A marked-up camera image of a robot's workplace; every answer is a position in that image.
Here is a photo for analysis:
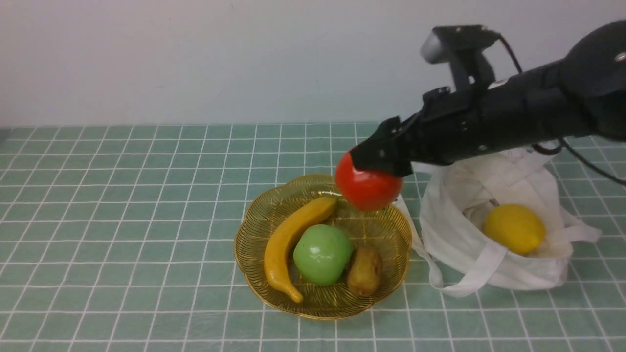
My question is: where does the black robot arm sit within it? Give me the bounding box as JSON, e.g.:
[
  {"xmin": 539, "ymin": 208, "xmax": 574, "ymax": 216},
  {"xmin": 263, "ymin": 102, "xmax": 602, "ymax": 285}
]
[{"xmin": 349, "ymin": 20, "xmax": 626, "ymax": 177}]

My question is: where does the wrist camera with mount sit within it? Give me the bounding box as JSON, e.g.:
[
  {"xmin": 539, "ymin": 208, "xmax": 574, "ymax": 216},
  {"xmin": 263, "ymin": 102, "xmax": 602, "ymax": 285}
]
[{"xmin": 420, "ymin": 25, "xmax": 499, "ymax": 91}]

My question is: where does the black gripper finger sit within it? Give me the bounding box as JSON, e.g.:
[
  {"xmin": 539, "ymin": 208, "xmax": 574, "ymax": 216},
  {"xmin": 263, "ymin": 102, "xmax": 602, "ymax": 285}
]
[{"xmin": 349, "ymin": 142, "xmax": 413, "ymax": 178}]

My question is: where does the golden wire fruit basket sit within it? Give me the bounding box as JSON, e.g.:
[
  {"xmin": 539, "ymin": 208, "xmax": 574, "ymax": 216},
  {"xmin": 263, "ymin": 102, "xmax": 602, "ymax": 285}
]
[{"xmin": 233, "ymin": 175, "xmax": 412, "ymax": 320}]

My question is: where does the green checkered tablecloth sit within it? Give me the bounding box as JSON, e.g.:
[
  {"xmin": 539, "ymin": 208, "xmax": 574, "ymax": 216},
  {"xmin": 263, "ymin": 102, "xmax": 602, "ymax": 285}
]
[{"xmin": 0, "ymin": 123, "xmax": 625, "ymax": 352}]

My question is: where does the red tomato fruit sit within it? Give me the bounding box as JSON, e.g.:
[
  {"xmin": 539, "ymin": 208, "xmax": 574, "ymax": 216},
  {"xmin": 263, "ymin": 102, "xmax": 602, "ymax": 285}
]
[{"xmin": 335, "ymin": 152, "xmax": 404, "ymax": 212}]

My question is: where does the brown kiwi fruit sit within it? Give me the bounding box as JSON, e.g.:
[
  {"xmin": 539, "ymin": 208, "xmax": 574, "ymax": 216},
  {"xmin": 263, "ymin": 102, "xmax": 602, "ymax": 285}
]
[{"xmin": 347, "ymin": 246, "xmax": 383, "ymax": 297}]

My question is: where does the green apple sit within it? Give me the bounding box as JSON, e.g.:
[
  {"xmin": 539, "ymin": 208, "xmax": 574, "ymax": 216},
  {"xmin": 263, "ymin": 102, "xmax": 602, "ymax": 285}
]
[{"xmin": 293, "ymin": 223, "xmax": 354, "ymax": 286}]

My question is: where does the white cloth tote bag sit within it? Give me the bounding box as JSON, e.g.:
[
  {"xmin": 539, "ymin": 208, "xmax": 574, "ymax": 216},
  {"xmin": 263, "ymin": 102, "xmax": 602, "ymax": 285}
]
[{"xmin": 411, "ymin": 149, "xmax": 602, "ymax": 298}]

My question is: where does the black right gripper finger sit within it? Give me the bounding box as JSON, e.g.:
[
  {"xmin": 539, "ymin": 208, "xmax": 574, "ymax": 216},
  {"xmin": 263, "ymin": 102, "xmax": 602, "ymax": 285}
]
[{"xmin": 374, "ymin": 116, "xmax": 402, "ymax": 142}]

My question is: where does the yellow lemon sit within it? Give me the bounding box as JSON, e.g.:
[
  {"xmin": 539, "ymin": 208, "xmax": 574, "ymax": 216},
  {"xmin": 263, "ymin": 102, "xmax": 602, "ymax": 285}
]
[{"xmin": 482, "ymin": 203, "xmax": 546, "ymax": 256}]

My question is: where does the black cable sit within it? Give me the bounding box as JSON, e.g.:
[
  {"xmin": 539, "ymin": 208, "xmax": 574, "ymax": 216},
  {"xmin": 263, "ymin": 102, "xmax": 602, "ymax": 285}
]
[{"xmin": 496, "ymin": 34, "xmax": 626, "ymax": 187}]

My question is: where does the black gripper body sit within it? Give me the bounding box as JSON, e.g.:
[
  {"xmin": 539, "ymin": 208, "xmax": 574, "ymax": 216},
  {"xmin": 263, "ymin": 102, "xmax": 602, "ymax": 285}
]
[{"xmin": 373, "ymin": 86, "xmax": 490, "ymax": 167}]

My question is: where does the yellow banana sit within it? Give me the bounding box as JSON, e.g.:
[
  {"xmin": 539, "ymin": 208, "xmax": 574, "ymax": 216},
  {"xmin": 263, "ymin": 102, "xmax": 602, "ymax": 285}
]
[{"xmin": 264, "ymin": 197, "xmax": 338, "ymax": 304}]

